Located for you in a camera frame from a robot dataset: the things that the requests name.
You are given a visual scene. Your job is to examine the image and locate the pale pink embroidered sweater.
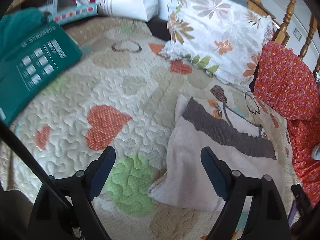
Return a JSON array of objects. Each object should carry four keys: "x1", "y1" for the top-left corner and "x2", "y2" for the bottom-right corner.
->
[{"x1": 148, "y1": 95, "x2": 283, "y2": 211}]

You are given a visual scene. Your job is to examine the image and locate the heart patterned quilted bedspread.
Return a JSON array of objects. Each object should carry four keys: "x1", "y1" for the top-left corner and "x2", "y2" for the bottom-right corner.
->
[{"x1": 11, "y1": 18, "x2": 298, "y2": 239}]

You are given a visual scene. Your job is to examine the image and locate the red floral fabric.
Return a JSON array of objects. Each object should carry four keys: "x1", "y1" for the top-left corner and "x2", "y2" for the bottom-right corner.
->
[{"x1": 253, "y1": 41, "x2": 319, "y2": 205}]

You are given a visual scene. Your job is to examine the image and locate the teal plastic package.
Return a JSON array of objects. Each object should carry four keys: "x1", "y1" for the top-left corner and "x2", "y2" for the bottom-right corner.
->
[{"x1": 1, "y1": 8, "x2": 82, "y2": 125}]

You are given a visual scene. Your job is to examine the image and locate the white floral pillow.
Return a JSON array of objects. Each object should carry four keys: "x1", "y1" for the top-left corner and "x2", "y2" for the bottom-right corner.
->
[{"x1": 160, "y1": 0, "x2": 273, "y2": 92}]

